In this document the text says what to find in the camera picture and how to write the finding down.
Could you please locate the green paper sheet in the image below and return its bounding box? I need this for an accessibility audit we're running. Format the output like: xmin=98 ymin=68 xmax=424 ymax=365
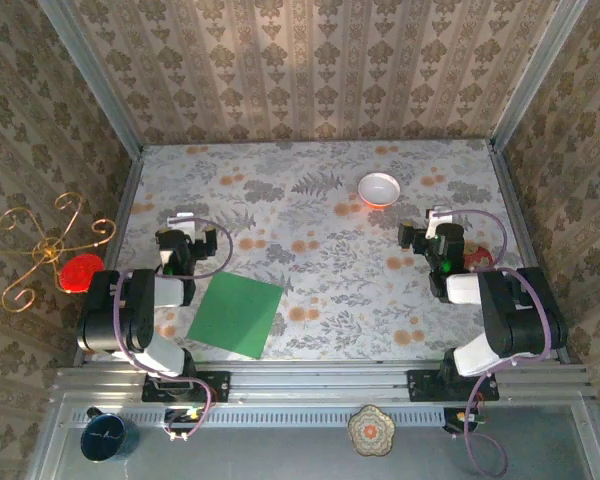
xmin=186 ymin=271 xmax=285 ymax=360

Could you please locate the red patterned bowl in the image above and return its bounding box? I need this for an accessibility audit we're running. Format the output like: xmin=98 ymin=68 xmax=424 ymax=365
xmin=462 ymin=242 xmax=495 ymax=271

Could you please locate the white orange bowl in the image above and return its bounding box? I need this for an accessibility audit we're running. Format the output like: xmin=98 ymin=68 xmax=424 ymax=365
xmin=357 ymin=171 xmax=401 ymax=211

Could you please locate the red plastic goblet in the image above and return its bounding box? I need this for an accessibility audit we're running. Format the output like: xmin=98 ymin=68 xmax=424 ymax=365
xmin=59 ymin=253 xmax=106 ymax=295

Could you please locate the floral patterned table cover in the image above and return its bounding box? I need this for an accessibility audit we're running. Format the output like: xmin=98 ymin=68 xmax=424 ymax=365
xmin=114 ymin=139 xmax=554 ymax=364

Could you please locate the small black connector board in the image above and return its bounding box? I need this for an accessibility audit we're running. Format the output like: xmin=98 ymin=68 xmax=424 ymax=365
xmin=442 ymin=407 xmax=487 ymax=435
xmin=163 ymin=407 xmax=206 ymax=435

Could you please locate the patterned flower-shaped dish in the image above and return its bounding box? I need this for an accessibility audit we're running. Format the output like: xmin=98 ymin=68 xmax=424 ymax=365
xmin=347 ymin=404 xmax=397 ymax=457

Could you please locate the dark blue mug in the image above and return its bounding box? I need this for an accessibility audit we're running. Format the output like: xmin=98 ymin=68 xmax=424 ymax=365
xmin=79 ymin=407 xmax=141 ymax=462

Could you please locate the grey metal shelf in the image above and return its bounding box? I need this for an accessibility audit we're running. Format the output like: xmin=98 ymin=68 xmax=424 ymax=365
xmin=27 ymin=394 xmax=600 ymax=480

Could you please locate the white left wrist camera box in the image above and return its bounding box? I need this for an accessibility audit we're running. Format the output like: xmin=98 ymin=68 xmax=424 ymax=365
xmin=166 ymin=213 xmax=200 ymax=241

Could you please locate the aluminium side rail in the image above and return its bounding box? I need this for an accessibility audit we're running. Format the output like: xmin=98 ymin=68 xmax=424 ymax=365
xmin=487 ymin=139 xmax=572 ymax=365
xmin=73 ymin=147 xmax=145 ymax=366

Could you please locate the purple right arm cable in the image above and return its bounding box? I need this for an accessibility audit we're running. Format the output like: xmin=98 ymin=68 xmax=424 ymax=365
xmin=448 ymin=208 xmax=557 ymax=477

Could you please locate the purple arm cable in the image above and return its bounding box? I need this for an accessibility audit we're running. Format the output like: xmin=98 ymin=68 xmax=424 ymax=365
xmin=111 ymin=212 xmax=236 ymax=444
xmin=448 ymin=208 xmax=557 ymax=477

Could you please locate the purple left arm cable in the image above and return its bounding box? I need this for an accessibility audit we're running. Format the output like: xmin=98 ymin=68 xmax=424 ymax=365
xmin=111 ymin=212 xmax=236 ymax=444

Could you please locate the gold wire ornament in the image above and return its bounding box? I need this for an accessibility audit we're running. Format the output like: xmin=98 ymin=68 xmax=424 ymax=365
xmin=0 ymin=192 xmax=118 ymax=312

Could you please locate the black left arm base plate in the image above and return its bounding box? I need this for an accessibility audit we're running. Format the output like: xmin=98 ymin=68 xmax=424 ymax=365
xmin=142 ymin=370 xmax=231 ymax=404

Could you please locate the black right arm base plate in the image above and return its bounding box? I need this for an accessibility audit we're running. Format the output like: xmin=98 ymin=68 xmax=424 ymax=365
xmin=407 ymin=368 xmax=500 ymax=403

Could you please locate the aluminium corner post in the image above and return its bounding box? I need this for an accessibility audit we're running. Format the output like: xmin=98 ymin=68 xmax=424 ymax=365
xmin=37 ymin=0 xmax=145 ymax=159
xmin=488 ymin=0 xmax=584 ymax=151

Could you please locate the aluminium frame rail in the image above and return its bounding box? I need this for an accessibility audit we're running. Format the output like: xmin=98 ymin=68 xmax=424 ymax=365
xmin=54 ymin=360 xmax=594 ymax=404

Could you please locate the slotted metal cable duct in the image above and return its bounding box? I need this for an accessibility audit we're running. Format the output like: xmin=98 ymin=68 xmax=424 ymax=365
xmin=69 ymin=407 xmax=456 ymax=429

